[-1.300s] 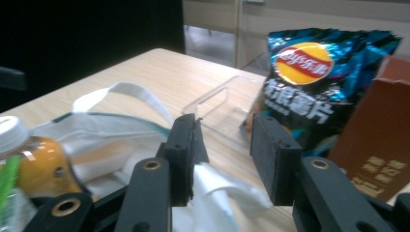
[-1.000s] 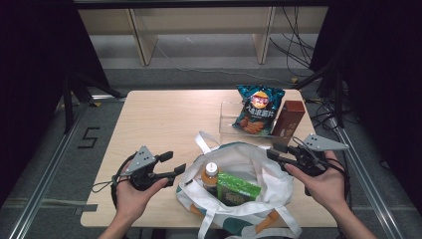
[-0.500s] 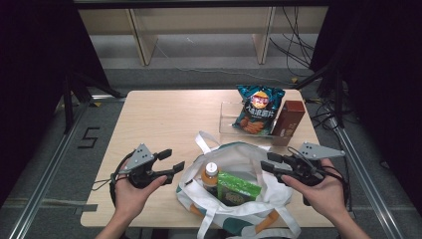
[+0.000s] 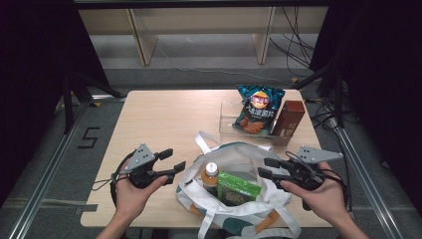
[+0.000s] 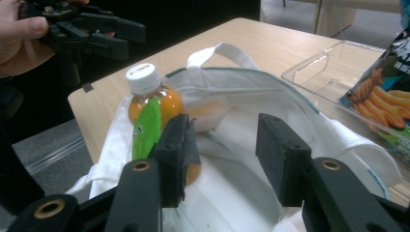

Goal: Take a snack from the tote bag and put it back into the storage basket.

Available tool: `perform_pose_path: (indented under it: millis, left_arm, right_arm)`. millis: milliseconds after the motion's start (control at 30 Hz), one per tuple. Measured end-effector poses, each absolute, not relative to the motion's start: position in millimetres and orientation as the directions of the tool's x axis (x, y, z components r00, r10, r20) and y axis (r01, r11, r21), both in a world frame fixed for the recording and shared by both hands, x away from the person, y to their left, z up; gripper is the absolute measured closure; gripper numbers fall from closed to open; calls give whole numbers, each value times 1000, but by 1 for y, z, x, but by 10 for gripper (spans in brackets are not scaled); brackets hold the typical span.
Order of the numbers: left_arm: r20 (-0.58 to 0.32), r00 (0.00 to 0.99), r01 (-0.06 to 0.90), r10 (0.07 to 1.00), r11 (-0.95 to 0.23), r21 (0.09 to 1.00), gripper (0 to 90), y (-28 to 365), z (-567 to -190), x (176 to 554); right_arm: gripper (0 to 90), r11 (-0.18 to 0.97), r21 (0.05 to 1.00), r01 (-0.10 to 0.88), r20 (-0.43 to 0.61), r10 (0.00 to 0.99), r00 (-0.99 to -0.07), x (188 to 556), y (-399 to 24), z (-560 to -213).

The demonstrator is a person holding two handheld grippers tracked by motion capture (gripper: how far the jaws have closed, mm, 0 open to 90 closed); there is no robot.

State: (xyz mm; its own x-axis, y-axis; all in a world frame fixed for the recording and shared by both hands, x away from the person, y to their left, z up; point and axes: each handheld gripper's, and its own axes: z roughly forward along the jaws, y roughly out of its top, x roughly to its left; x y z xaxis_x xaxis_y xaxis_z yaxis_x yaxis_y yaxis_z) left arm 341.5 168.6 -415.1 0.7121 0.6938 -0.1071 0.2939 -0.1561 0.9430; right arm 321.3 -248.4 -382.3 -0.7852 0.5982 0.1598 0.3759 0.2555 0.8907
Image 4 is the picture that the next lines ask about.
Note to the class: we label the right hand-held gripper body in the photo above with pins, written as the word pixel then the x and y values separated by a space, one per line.
pixel 307 174

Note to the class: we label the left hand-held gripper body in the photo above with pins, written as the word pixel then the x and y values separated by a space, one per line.
pixel 142 167

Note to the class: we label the orange drink bottle white cap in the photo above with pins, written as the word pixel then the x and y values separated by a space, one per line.
pixel 210 176

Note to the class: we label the green snack packet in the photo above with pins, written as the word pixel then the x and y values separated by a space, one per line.
pixel 237 192

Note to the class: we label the brown carton box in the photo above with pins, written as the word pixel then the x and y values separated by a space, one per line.
pixel 288 119

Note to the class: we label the white patterned tote bag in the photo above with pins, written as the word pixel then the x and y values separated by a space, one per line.
pixel 239 215

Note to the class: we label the blue chip bag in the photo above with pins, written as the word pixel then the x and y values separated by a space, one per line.
pixel 257 113

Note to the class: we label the clear plastic tray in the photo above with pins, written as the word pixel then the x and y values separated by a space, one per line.
pixel 228 119

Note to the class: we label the person's right hand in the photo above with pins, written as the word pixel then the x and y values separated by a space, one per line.
pixel 326 202

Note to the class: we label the person's left hand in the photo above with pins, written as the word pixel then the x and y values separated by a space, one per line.
pixel 131 202

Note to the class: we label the grey floor tape strip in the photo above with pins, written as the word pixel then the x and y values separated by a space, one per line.
pixel 86 208

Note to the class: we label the black tripod stand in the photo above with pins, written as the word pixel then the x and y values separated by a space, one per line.
pixel 338 99
pixel 68 109

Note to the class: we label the light wooden bench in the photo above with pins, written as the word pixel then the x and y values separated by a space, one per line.
pixel 142 43

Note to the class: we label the dark curtain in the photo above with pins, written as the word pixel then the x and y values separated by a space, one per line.
pixel 381 49
pixel 33 49

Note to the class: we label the metal floor rail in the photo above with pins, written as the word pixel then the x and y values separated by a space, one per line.
pixel 43 186
pixel 361 169

